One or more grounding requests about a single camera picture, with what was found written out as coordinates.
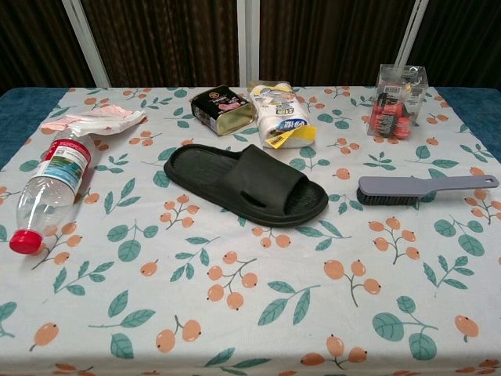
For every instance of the black rubber slipper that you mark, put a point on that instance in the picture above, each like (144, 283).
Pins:
(250, 176)

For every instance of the white tissue roll pack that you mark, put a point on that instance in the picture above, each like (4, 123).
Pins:
(274, 113)

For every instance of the black and gold tin can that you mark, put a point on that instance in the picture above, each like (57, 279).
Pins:
(219, 105)

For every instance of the floral printed tablecloth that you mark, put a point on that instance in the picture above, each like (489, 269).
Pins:
(250, 293)

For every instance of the pink white wet wipes pack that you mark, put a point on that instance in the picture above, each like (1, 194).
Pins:
(105, 119)

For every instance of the clear box with red items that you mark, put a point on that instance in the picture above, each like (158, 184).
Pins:
(391, 109)

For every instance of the clear bottle with red cap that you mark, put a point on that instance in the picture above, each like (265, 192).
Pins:
(58, 168)

